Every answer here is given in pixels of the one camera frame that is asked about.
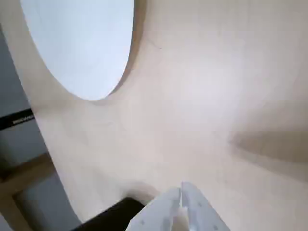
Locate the black round bin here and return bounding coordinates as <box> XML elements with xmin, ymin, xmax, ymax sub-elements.
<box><xmin>78</xmin><ymin>197</ymin><xmax>148</xmax><ymax>231</ymax></box>

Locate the white round paper plate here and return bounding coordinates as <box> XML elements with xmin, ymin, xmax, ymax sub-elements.
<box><xmin>20</xmin><ymin>0</ymin><xmax>135</xmax><ymax>101</ymax></box>

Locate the wooden table frame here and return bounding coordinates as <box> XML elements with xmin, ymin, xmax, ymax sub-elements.
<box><xmin>0</xmin><ymin>153</ymin><xmax>80</xmax><ymax>231</ymax></box>

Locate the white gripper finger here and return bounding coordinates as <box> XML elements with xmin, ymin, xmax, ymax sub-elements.
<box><xmin>127</xmin><ymin>187</ymin><xmax>181</xmax><ymax>231</ymax></box>
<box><xmin>181</xmin><ymin>181</ymin><xmax>230</xmax><ymax>231</ymax></box>

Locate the black labelled bar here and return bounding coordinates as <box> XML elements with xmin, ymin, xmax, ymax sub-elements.
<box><xmin>0</xmin><ymin>108</ymin><xmax>34</xmax><ymax>132</ymax></box>

